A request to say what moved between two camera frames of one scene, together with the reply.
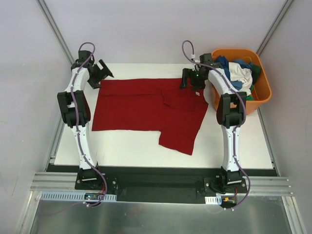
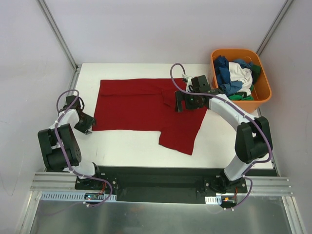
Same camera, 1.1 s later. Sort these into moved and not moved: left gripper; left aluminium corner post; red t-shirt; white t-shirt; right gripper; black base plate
Moved: right gripper; left gripper
Not moved: left aluminium corner post; red t-shirt; black base plate; white t-shirt
